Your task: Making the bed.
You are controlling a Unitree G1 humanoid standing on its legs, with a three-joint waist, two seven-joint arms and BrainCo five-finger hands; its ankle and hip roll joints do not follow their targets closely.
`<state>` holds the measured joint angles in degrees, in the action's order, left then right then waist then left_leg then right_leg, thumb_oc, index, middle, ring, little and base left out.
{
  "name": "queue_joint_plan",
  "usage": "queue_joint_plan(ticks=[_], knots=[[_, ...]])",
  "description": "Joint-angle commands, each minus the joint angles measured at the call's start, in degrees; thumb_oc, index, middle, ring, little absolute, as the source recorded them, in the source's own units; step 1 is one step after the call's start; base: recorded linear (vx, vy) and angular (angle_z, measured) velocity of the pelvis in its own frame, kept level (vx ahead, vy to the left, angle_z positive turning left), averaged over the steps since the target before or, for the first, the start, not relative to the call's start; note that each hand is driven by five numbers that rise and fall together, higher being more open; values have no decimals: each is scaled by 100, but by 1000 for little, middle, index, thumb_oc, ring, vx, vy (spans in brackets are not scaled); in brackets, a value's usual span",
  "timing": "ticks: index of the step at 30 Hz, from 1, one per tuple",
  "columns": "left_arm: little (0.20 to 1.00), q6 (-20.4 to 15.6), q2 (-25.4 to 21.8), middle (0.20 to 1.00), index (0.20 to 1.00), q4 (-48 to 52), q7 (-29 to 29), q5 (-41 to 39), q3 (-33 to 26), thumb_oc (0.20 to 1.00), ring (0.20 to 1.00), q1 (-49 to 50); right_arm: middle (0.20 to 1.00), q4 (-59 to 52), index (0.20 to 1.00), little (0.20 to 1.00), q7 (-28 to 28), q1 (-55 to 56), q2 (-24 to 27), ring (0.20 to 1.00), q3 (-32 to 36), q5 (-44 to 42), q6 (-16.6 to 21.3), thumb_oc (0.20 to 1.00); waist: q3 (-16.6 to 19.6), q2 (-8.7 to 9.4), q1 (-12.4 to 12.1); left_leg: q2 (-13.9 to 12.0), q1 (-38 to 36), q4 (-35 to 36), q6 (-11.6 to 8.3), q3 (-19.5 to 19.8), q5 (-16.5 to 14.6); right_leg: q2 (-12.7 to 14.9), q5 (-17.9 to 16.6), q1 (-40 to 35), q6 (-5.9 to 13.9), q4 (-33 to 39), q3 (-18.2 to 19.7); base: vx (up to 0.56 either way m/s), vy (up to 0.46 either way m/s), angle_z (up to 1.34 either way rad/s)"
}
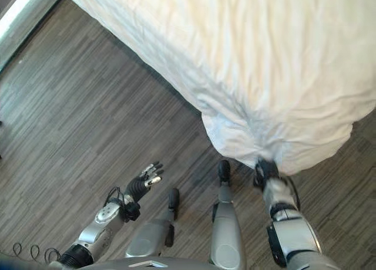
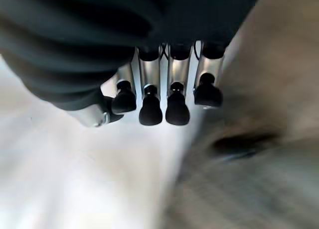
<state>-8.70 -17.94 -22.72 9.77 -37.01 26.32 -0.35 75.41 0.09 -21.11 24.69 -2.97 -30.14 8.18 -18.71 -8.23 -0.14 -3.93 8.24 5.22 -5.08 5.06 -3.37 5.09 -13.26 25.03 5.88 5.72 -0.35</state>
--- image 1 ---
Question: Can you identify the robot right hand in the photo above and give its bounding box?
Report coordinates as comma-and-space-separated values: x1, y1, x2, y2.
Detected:
253, 157, 280, 191

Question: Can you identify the white bed duvet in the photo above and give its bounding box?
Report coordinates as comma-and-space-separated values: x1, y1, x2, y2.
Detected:
57, 0, 376, 177

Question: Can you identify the silver robot leg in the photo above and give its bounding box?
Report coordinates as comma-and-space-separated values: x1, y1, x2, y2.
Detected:
209, 160, 245, 270
124, 188, 180, 259

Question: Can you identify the silver robot left leg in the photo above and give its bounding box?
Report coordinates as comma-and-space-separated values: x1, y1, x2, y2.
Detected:
124, 188, 180, 259

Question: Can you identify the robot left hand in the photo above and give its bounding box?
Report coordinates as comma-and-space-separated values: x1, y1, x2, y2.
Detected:
123, 161, 165, 203

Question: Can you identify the black coiled cable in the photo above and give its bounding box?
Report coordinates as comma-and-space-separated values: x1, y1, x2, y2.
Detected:
11, 242, 62, 263

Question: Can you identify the silver robot right leg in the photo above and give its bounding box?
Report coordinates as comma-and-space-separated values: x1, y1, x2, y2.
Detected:
209, 160, 245, 270

